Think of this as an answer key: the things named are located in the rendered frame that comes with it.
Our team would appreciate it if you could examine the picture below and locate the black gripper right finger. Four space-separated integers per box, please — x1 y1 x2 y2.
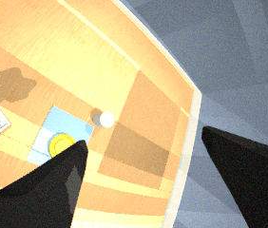
201 125 268 228

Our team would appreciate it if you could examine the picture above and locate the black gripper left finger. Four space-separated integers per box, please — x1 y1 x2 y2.
0 140 88 228

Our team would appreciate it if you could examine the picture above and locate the yellow round plate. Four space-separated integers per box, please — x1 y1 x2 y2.
49 134 76 157

